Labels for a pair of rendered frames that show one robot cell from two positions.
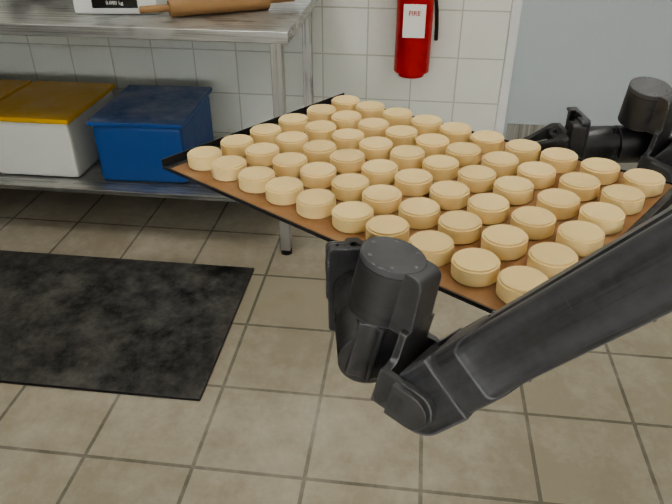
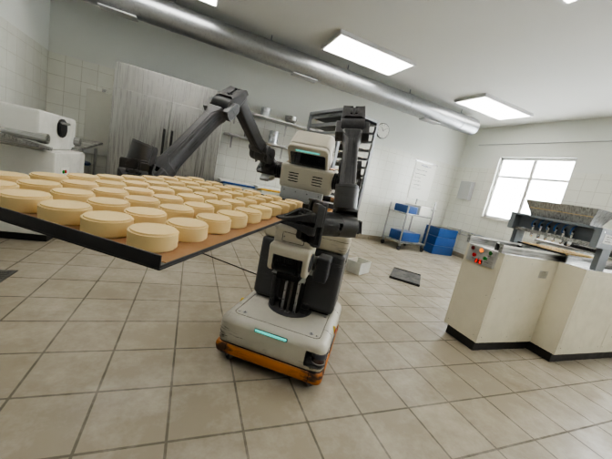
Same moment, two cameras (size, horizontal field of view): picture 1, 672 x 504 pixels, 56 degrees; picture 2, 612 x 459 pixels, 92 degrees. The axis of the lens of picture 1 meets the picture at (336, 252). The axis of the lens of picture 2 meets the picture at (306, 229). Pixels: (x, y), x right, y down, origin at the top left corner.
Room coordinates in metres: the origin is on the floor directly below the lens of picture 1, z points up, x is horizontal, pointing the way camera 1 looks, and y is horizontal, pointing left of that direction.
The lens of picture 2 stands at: (0.87, 0.54, 1.10)
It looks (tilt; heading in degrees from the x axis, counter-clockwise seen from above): 10 degrees down; 240
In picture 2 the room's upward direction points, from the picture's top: 12 degrees clockwise
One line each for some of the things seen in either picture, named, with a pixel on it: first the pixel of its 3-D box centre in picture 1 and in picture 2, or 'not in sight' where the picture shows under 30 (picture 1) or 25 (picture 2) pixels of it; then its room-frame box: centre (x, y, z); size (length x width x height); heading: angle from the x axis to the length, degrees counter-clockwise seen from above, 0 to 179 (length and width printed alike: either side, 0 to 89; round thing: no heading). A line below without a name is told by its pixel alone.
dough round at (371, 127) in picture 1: (373, 128); (79, 188); (0.97, -0.06, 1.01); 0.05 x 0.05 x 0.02
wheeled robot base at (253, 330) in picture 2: not in sight; (286, 323); (0.00, -0.99, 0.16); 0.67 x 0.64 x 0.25; 48
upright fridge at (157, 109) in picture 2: not in sight; (168, 153); (0.61, -4.59, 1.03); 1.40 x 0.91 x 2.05; 173
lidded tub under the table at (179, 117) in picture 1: (157, 132); not in sight; (2.56, 0.76, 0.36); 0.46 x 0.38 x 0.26; 175
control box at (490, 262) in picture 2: not in sight; (481, 255); (-1.55, -0.79, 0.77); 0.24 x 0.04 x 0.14; 82
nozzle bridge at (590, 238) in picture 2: not in sight; (556, 239); (-2.41, -0.67, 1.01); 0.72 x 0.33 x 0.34; 82
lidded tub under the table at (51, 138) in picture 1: (57, 127); not in sight; (2.61, 1.20, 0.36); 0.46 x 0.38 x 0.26; 173
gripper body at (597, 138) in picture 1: (588, 145); (132, 177); (0.90, -0.38, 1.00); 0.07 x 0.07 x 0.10; 2
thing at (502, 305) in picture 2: not in sight; (499, 294); (-1.91, -0.74, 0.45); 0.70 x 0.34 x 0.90; 172
